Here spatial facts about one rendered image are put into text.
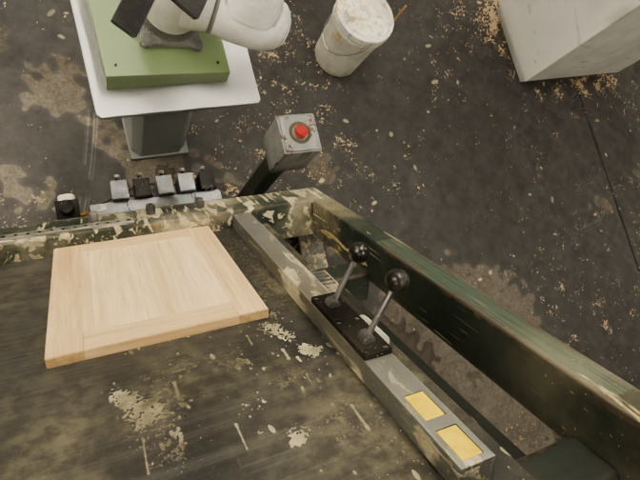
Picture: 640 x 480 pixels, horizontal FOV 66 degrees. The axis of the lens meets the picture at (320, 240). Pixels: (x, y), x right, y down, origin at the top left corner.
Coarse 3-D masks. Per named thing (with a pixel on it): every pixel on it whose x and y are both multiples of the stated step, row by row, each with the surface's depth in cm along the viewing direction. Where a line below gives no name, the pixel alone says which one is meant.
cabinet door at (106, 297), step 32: (64, 256) 115; (96, 256) 115; (128, 256) 115; (160, 256) 115; (192, 256) 115; (224, 256) 115; (64, 288) 100; (96, 288) 101; (128, 288) 101; (160, 288) 101; (192, 288) 101; (224, 288) 100; (64, 320) 89; (96, 320) 90; (128, 320) 90; (160, 320) 89; (192, 320) 89; (224, 320) 90; (64, 352) 80; (96, 352) 82
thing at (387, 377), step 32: (256, 224) 128; (288, 256) 109; (288, 288) 101; (320, 288) 96; (320, 320) 88; (352, 352) 77; (384, 384) 69; (416, 384) 69; (416, 416) 63; (448, 416) 63; (448, 448) 59; (480, 448) 59
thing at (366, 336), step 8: (392, 272) 76; (400, 272) 75; (392, 280) 75; (400, 280) 75; (408, 280) 75; (392, 288) 75; (400, 288) 75; (384, 304) 77; (376, 312) 77; (376, 320) 77; (368, 328) 78; (360, 336) 78; (368, 336) 77
